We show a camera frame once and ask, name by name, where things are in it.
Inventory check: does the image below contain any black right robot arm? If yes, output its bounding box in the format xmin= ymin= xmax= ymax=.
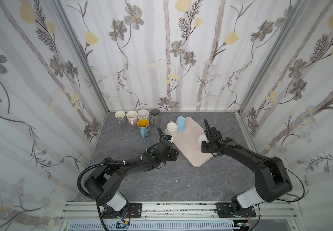
xmin=201 ymin=125 xmax=293 ymax=210

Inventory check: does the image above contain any plain light blue mug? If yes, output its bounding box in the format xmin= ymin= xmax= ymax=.
xmin=176 ymin=116 xmax=186 ymax=132

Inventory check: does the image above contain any blue butterfly mug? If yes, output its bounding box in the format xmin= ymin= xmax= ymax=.
xmin=137 ymin=119 xmax=151 ymax=139

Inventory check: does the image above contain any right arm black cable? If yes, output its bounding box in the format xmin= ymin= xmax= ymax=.
xmin=276 ymin=164 xmax=306 ymax=203

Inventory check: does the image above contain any cream yellow mug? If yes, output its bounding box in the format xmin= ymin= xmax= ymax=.
xmin=137 ymin=109 xmax=150 ymax=120

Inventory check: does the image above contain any cream plastic tray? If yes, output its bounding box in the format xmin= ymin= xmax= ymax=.
xmin=172 ymin=117 xmax=213 ymax=167

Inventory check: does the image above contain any aluminium mounting rail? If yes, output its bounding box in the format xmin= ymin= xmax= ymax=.
xmin=60 ymin=201 xmax=298 ymax=221

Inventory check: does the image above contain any small grey mug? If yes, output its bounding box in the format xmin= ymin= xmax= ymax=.
xmin=114 ymin=110 xmax=127 ymax=125

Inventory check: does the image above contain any pink mug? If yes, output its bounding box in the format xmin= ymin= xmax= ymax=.
xmin=126 ymin=110 xmax=138 ymax=126

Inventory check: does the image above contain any white ribbed-bottom mug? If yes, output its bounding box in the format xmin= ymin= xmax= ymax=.
xmin=198 ymin=134 xmax=208 ymax=149

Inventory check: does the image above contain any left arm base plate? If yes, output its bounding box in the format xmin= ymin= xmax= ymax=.
xmin=101 ymin=203 xmax=142 ymax=219

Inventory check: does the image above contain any white vented cable duct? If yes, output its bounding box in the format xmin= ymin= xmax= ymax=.
xmin=68 ymin=220 xmax=236 ymax=231

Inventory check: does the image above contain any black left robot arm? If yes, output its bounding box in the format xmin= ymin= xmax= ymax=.
xmin=77 ymin=140 xmax=180 ymax=213

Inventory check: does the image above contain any white smooth mug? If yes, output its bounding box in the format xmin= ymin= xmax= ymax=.
xmin=165 ymin=121 xmax=178 ymax=138

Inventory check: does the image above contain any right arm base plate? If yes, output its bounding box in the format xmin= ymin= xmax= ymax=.
xmin=215 ymin=202 xmax=257 ymax=218

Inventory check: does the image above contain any large grey mug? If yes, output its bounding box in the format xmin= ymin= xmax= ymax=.
xmin=150 ymin=108 xmax=161 ymax=126

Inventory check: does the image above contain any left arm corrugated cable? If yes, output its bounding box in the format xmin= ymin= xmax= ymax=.
xmin=76 ymin=126 xmax=167 ymax=231

